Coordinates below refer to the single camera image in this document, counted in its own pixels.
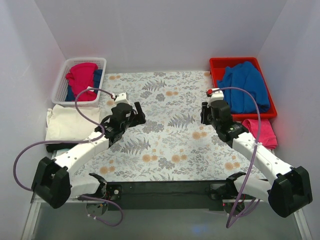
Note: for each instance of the red plastic bin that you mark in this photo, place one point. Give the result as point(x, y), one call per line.
point(217, 71)

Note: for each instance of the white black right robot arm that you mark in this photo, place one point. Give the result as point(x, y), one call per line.
point(286, 188)

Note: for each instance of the floral table mat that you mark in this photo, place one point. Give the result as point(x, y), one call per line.
point(172, 145)

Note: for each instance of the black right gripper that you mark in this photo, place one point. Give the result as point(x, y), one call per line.
point(206, 115)

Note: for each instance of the navy t shirt in basket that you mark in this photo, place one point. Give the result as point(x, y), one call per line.
point(98, 76)

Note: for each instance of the blue t shirt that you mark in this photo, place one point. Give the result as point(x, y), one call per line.
point(249, 89)

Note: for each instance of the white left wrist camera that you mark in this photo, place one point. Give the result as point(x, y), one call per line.
point(120, 98)

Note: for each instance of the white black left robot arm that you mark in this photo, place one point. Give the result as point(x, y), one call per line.
point(54, 181)

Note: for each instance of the folded black t shirt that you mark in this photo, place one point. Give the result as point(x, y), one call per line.
point(50, 148)

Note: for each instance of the cream t shirt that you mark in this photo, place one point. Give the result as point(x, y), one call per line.
point(66, 124)

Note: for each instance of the white plastic basket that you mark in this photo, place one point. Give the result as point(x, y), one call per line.
point(60, 89)

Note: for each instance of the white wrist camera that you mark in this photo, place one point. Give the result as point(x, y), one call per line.
point(214, 94)
point(120, 98)

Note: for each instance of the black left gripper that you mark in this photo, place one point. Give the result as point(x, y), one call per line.
point(136, 115)

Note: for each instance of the magenta t shirt in basket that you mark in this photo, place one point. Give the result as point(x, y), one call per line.
point(82, 80)

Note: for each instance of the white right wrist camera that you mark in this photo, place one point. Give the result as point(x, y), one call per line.
point(214, 94)

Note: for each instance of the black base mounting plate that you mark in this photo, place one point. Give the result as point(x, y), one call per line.
point(170, 195)

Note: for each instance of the folded pink t shirt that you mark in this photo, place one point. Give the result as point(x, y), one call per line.
point(267, 136)

